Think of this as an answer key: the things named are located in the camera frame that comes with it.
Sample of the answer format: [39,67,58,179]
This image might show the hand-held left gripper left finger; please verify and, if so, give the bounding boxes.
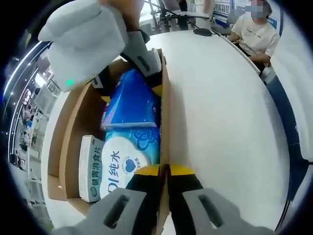
[56,164,163,235]

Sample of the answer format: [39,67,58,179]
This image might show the person's right hand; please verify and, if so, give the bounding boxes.
[107,0,145,32]

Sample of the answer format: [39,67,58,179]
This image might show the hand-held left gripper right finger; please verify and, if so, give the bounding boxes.
[167,164,277,235]

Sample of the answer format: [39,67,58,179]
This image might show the black round desk puck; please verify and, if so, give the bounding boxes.
[193,28,213,37]

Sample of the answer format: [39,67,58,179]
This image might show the light blue wet wipes pack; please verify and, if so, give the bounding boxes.
[99,124,162,199]

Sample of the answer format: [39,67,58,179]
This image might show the white cardboard carton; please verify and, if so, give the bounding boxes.
[78,134,106,204]

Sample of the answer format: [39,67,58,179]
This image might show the brown cardboard shoe box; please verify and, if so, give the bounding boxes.
[46,47,189,228]

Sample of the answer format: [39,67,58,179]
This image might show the blue plastic packet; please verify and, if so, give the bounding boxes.
[101,68,163,131]

